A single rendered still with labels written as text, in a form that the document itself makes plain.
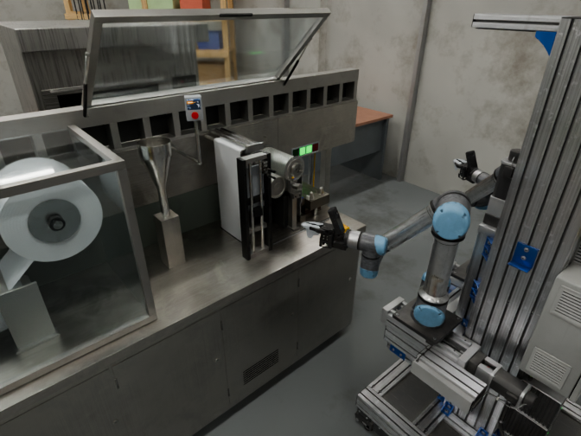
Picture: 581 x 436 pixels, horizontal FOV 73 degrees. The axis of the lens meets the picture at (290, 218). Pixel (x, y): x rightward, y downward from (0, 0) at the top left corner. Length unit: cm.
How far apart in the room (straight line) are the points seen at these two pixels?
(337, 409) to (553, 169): 170
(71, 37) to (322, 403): 303
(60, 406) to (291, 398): 129
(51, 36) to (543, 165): 312
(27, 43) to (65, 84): 44
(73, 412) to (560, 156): 196
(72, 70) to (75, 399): 264
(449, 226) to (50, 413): 156
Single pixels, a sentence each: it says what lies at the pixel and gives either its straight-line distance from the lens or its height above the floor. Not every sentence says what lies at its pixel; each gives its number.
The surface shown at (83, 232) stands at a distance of 148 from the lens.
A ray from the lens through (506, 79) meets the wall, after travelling 459.
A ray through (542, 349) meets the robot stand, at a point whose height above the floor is 91.
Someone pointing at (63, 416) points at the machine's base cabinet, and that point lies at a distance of 184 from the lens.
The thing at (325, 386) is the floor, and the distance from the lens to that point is 262.
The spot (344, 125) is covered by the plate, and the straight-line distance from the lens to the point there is 292.
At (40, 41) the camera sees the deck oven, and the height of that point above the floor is 180.
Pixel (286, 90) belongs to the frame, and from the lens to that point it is 247.
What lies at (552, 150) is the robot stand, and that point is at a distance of 158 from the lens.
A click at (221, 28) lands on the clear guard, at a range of 184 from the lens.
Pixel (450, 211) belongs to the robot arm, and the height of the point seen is 145.
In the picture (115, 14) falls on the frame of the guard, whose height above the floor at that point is 202.
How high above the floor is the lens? 207
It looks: 29 degrees down
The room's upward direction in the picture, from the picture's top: 1 degrees clockwise
